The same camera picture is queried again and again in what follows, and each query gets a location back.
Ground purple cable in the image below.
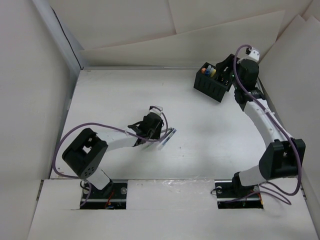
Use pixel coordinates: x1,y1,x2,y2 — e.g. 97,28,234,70
52,106,169,208
232,44,302,206

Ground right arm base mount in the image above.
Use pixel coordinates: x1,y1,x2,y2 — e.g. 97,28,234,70
210,179,264,210

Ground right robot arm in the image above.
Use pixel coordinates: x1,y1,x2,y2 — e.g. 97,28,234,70
216,54,306,197

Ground aluminium rail right side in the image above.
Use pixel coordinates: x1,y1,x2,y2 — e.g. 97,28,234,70
244,90,306,196

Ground green gel pen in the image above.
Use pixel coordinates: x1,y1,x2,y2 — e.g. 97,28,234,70
143,144,154,151

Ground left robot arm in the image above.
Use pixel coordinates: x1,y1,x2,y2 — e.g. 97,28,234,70
62,106,168,199

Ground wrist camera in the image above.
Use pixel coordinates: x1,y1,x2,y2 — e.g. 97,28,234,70
245,47,260,62
148,105,163,116

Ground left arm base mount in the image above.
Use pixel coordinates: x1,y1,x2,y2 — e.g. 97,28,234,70
79,180,128,210

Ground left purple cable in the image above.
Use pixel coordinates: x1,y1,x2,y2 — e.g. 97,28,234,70
52,106,169,208

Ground black slotted organizer box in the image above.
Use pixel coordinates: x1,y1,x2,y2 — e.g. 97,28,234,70
193,62,228,103

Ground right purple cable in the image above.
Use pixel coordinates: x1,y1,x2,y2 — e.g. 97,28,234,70
232,44,302,206

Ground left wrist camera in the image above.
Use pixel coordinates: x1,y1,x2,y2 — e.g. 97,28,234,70
148,105,163,116

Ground dark cap gel pen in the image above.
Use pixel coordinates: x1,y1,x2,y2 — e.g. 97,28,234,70
163,128,175,140

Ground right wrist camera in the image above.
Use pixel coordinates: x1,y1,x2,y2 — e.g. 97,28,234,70
245,47,260,62

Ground yellow cap highlighter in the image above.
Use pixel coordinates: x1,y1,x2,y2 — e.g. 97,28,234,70
210,69,216,78

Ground blue cap gel pen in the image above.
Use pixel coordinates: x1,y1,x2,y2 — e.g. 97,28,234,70
158,129,177,150

